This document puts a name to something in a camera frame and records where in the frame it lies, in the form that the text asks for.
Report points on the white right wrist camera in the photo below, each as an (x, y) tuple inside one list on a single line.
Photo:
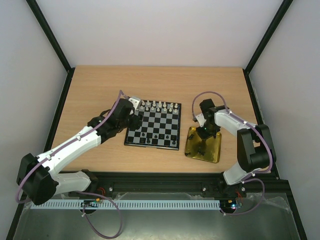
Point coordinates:
[(200, 119)]

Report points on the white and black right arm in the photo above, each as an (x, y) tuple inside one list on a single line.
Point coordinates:
[(255, 150)]

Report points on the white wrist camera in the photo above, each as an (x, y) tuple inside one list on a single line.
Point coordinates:
[(200, 119), (136, 102)]

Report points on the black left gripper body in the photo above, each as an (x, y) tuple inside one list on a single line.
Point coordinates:
[(124, 124)]

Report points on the slotted grey cable duct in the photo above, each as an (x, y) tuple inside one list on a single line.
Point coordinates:
[(78, 204)]

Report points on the white chess piece row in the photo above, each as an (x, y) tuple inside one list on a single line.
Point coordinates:
[(159, 106)]

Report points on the black and grey chessboard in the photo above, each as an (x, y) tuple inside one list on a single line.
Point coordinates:
[(156, 123)]

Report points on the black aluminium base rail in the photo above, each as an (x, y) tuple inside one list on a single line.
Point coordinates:
[(207, 185)]

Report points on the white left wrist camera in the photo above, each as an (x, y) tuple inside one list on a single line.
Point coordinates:
[(136, 102)]

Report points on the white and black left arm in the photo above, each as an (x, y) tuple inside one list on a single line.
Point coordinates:
[(40, 177)]

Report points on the gold rectangular tray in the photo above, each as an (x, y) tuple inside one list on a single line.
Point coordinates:
[(208, 150)]

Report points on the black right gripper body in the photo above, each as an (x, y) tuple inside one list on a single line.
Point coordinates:
[(205, 133)]

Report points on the black chess pieces in tray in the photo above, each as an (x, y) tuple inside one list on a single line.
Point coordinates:
[(194, 146)]

